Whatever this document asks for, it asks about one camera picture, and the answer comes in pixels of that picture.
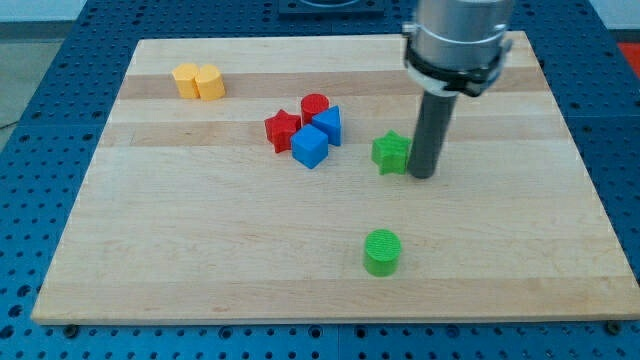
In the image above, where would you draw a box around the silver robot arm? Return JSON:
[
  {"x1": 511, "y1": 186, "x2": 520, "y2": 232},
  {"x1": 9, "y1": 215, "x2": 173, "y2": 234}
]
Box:
[{"x1": 402, "y1": 0, "x2": 514, "y2": 97}]

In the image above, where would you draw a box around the blue cube block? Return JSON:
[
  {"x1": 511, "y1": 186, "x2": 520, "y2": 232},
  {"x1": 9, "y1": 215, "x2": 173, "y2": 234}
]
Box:
[{"x1": 291, "y1": 124, "x2": 329, "y2": 169}]

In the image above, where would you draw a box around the blue triangle block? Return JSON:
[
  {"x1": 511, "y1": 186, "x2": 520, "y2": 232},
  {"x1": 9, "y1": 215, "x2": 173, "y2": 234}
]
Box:
[{"x1": 312, "y1": 106, "x2": 342, "y2": 146}]

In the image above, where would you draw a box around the red star block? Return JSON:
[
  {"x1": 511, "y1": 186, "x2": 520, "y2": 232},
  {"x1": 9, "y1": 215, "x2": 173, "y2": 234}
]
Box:
[{"x1": 264, "y1": 110, "x2": 301, "y2": 153}]

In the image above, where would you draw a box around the green star block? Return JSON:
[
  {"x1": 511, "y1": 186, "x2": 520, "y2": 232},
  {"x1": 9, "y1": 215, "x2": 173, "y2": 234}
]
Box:
[{"x1": 371, "y1": 130, "x2": 411, "y2": 175}]

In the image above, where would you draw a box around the red cylinder block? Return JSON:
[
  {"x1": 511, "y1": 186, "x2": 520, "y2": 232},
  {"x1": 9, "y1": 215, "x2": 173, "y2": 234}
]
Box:
[{"x1": 300, "y1": 93, "x2": 330, "y2": 125}]

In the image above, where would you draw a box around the wooden board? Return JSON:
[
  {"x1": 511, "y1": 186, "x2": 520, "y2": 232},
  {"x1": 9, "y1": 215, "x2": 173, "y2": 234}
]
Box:
[{"x1": 32, "y1": 32, "x2": 639, "y2": 325}]

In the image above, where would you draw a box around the green cylinder block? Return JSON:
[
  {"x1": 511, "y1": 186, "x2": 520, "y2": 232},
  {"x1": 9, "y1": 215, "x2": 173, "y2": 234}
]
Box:
[{"x1": 363, "y1": 229, "x2": 402, "y2": 277}]

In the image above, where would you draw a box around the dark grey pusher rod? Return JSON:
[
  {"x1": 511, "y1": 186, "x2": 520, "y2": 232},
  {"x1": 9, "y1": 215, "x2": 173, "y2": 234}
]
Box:
[{"x1": 407, "y1": 92, "x2": 457, "y2": 179}]

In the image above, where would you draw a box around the yellow heart block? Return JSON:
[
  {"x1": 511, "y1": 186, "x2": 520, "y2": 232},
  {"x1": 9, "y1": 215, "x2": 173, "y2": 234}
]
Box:
[{"x1": 195, "y1": 64, "x2": 226, "y2": 101}]

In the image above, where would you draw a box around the yellow hexagon block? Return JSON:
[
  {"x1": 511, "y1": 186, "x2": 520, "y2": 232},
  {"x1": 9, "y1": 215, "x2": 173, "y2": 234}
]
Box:
[{"x1": 171, "y1": 63, "x2": 200, "y2": 99}]

